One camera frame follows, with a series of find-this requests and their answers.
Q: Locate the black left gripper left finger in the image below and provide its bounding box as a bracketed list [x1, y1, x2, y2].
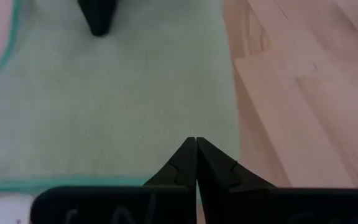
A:
[29, 136, 198, 224]

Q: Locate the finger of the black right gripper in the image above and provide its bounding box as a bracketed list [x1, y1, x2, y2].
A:
[76, 0, 119, 37]

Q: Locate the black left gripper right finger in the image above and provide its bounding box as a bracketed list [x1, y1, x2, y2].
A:
[197, 136, 358, 224]

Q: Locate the light green microfiber towel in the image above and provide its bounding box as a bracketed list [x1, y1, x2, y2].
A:
[0, 0, 241, 196]

